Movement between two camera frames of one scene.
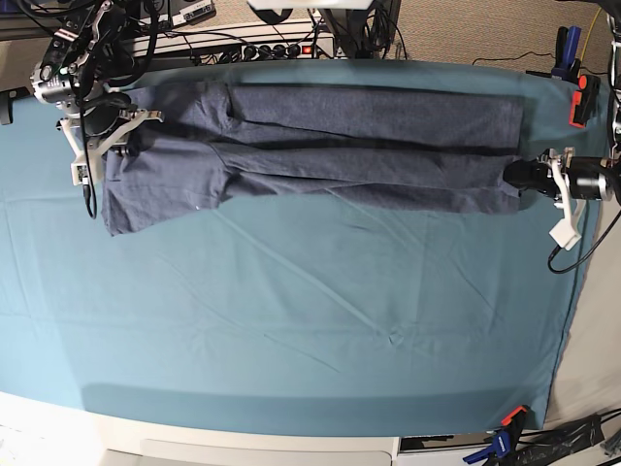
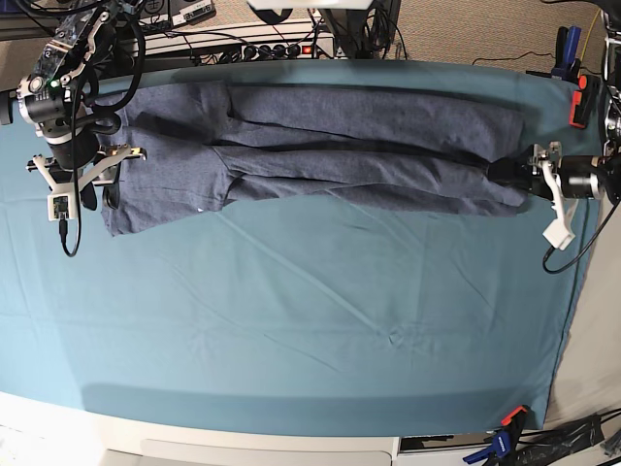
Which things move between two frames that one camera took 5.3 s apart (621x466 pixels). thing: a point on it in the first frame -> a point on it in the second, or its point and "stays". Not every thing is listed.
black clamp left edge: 7,98 stays
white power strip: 277,50 stays
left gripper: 102,120 -> 96,165
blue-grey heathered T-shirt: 334,148 stays
